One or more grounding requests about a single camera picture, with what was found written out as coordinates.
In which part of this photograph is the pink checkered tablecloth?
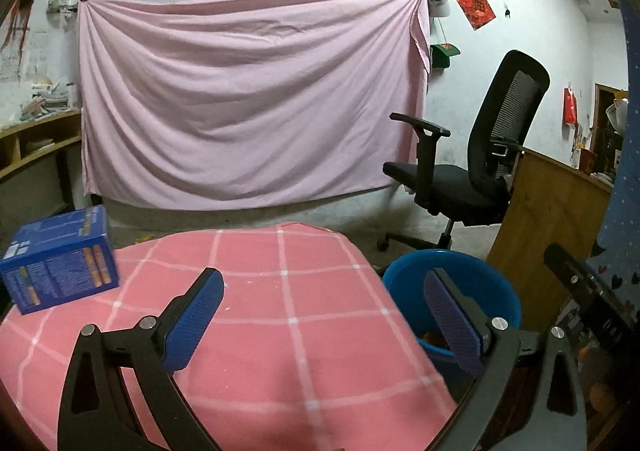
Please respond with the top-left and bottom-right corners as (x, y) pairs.
(1, 224), (456, 450)

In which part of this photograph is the large pink hanging sheet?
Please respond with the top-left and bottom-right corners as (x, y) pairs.
(77, 0), (431, 212)

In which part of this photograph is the red tassel wall ornament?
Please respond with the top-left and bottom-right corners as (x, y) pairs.
(1, 0), (35, 72)

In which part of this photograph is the green hanging box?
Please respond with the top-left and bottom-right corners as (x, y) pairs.
(431, 43), (461, 70)

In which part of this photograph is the black office chair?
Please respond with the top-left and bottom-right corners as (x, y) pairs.
(376, 49), (551, 253)

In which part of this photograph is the wooden cabinet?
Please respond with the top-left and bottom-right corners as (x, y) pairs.
(487, 149), (612, 332)

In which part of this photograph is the blue plastic bucket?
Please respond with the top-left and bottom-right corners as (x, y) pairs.
(383, 249), (522, 374)

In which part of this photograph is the red paper on wall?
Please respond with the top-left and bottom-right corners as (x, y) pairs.
(455, 0), (496, 31)

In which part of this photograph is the wooden shelf desk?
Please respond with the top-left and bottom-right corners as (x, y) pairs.
(1, 108), (81, 215)

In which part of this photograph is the blue cardboard box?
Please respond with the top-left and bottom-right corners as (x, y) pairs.
(1, 205), (119, 315)

